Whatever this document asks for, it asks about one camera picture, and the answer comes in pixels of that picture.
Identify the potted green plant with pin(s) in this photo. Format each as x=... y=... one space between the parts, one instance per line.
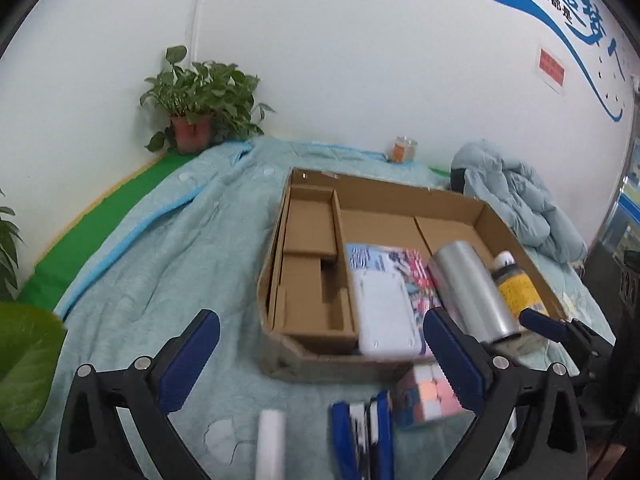
x=200 y=90

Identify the pastel puzzle cube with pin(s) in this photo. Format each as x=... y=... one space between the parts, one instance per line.
x=425 y=395

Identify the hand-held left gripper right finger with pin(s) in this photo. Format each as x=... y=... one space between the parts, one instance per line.
x=450 y=355

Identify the yellow label bottle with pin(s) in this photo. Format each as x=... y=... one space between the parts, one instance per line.
x=517 y=290

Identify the white plastic case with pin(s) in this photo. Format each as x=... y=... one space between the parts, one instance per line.
x=385 y=310

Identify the dark cabinet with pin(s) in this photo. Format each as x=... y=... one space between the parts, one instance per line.
x=617 y=300

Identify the silver metal tumbler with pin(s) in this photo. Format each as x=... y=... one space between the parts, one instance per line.
x=470 y=290

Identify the large-leaf green plant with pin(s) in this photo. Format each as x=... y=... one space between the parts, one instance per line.
x=25 y=360

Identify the blue stapler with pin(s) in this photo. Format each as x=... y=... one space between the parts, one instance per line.
x=381 y=435

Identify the colourful booklet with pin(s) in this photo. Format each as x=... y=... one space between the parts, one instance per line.
x=395 y=265

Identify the cardboard box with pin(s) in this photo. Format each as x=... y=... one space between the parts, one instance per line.
x=310 y=230

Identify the blue wall decal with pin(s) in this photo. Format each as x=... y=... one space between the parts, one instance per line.
x=550 y=15

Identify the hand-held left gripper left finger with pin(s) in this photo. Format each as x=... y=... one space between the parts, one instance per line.
x=192 y=360

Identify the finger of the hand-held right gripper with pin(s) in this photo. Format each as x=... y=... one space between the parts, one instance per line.
x=542 y=324

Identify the glass jar orange label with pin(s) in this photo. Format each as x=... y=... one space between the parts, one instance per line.
x=403 y=150

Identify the blue framed wall panel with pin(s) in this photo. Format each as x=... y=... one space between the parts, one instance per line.
x=625 y=210

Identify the light blue puffer jacket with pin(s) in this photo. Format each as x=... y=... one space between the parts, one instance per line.
x=520 y=195

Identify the teal quilted blanket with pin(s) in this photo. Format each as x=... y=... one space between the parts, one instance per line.
x=175 y=260

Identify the green mat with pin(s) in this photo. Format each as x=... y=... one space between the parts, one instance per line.
x=100 y=230

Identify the red wall sign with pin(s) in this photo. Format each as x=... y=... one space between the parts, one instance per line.
x=552 y=70

